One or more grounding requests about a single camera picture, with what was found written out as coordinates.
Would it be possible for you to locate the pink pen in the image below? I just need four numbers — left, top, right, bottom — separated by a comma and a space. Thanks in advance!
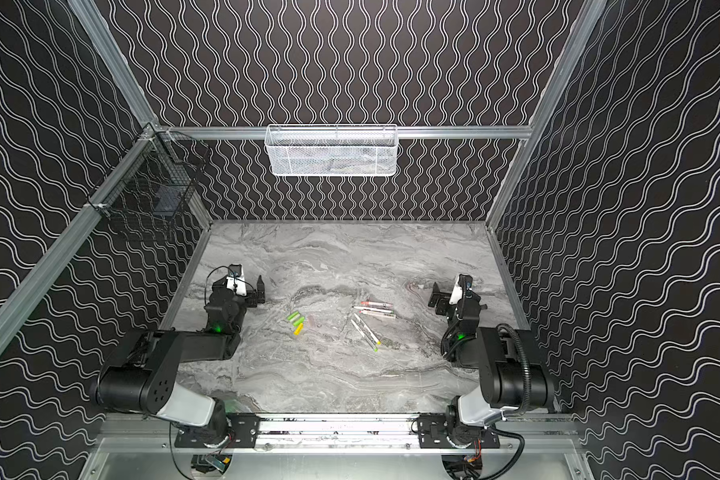
360, 301, 393, 310

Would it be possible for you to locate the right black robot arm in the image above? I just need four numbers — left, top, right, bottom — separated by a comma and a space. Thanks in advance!
421, 275, 555, 448

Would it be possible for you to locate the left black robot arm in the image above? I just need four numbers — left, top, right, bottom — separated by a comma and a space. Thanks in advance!
91, 278, 266, 448

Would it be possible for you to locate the green ended pen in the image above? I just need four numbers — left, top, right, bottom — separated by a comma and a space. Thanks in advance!
350, 319, 378, 352

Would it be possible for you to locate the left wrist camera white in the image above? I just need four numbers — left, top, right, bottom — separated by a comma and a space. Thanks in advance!
226, 264, 247, 296

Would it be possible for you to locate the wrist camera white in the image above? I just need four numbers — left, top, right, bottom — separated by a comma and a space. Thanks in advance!
449, 274, 473, 305
226, 264, 247, 296

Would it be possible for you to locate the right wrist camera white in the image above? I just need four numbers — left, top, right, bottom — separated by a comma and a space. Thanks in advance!
449, 274, 473, 305

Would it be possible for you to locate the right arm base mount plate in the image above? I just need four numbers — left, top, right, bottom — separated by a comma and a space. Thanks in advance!
412, 413, 500, 449

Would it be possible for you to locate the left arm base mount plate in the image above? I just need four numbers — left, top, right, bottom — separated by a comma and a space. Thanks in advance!
173, 413, 261, 450

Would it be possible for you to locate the white mesh wall basket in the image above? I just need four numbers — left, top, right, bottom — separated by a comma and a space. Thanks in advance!
264, 124, 399, 177

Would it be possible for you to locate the black wire wall basket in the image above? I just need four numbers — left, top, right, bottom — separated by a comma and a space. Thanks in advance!
93, 124, 210, 243

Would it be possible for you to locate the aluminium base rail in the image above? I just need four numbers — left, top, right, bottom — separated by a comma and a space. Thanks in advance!
95, 412, 583, 454

